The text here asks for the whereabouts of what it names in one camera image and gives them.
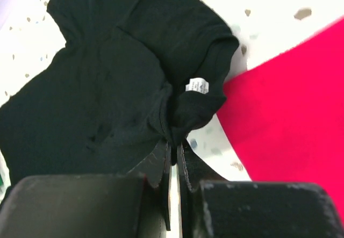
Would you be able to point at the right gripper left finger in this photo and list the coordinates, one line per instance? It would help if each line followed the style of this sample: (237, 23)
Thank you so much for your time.
(78, 206)

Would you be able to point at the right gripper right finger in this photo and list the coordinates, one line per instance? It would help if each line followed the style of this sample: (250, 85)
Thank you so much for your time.
(211, 206)

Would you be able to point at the black t shirt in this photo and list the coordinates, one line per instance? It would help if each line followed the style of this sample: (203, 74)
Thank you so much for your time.
(132, 73)

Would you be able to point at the folded magenta t shirt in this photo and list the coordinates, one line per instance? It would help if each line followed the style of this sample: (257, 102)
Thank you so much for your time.
(284, 118)

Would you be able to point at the green plastic tray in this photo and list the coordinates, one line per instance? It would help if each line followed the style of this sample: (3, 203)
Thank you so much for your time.
(1, 183)

